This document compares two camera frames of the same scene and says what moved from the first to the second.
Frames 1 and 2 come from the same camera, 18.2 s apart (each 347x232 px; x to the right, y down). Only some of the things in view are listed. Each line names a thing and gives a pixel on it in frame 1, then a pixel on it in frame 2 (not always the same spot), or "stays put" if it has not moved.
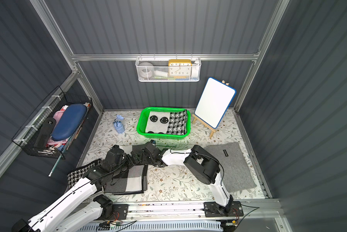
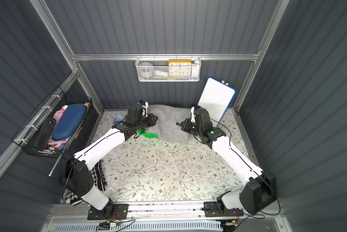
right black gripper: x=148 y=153 → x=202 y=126
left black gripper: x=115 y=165 → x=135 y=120
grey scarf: x=235 y=170 → x=168 y=126
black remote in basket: x=44 y=133 stays put
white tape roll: x=146 y=70 stays put
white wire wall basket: x=168 y=68 stays put
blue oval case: x=72 y=116 stays put
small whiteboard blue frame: x=215 y=101 stays put
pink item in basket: x=52 y=142 stays put
